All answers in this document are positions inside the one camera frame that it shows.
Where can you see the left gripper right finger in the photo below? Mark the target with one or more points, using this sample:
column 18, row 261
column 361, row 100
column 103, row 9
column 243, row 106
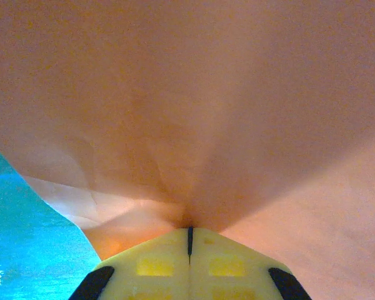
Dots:
column 231, row 268

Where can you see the orange wrapping paper sheet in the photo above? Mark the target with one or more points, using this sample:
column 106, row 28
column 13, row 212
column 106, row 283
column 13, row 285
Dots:
column 187, row 93

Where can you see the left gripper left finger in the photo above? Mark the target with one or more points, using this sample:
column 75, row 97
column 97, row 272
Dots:
column 150, row 268

